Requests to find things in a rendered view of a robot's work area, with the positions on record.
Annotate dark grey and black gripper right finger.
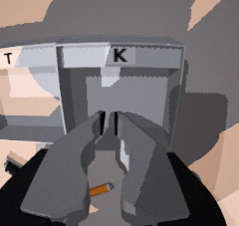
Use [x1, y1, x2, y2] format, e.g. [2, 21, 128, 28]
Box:
[115, 111, 227, 226]

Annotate grey rack of bins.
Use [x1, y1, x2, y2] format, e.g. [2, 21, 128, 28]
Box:
[0, 35, 186, 150]

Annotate orange battery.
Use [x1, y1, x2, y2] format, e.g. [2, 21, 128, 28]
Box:
[90, 182, 113, 197]

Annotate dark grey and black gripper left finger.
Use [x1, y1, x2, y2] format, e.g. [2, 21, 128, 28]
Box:
[0, 111, 106, 226]

